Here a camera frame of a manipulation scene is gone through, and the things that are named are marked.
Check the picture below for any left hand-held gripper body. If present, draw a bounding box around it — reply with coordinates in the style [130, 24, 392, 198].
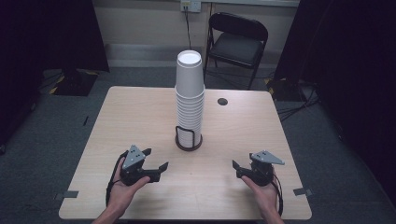
[120, 145, 162, 187]

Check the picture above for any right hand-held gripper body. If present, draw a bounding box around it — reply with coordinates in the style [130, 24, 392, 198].
[236, 150, 286, 187]

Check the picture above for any left hand-held gripper cable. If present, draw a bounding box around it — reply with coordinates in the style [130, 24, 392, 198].
[105, 150, 130, 208]

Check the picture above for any bundle of black floor cables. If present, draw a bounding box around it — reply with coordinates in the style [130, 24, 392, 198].
[276, 79, 320, 123]

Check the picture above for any person's left hand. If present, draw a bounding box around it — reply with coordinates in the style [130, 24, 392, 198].
[107, 157, 151, 217]

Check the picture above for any right hand-held gripper cable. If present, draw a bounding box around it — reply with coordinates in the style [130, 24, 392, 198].
[270, 171, 285, 217]

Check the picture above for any hand-held gripper cable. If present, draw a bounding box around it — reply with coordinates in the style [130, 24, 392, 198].
[105, 150, 130, 208]
[270, 171, 285, 217]

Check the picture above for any black folding chair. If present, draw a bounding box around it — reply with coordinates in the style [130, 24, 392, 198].
[204, 11, 269, 91]

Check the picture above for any person's right hand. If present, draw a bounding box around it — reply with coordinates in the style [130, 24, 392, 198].
[241, 174, 280, 217]

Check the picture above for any white wall socket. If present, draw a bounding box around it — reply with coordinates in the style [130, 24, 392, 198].
[180, 0, 202, 14]

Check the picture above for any grey floor tape strip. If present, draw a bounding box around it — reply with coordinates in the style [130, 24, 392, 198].
[292, 187, 314, 197]
[53, 189, 79, 201]

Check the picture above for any black stand base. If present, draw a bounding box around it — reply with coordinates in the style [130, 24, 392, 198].
[49, 68, 99, 97]

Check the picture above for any dark curtain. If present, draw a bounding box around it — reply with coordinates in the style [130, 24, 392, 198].
[273, 0, 396, 200]
[0, 0, 110, 147]

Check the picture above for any black power cable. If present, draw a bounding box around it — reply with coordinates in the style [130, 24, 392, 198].
[184, 6, 192, 50]

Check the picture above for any stack of white paper cups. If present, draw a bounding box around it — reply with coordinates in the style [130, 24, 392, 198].
[175, 49, 205, 149]

